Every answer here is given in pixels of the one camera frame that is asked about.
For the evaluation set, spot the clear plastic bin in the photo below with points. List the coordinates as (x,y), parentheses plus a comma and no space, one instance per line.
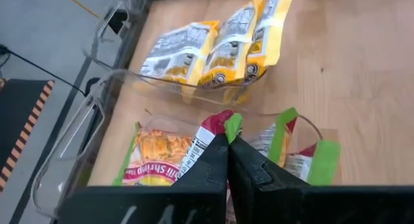
(81,127)
(145,80)

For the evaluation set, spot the green Maruchan noodle packet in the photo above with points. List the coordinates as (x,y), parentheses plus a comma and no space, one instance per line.
(320,162)
(155,152)
(278,136)

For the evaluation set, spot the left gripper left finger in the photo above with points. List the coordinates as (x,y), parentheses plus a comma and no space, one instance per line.
(181,204)

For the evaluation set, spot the black hazard-striped floor mat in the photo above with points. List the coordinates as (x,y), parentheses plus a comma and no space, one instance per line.
(19,120)

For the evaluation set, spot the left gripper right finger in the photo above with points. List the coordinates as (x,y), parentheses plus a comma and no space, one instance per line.
(291,204)

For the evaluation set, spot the yellow Maruchan noodle packet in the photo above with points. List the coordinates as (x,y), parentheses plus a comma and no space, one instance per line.
(229,49)
(270,39)
(181,52)

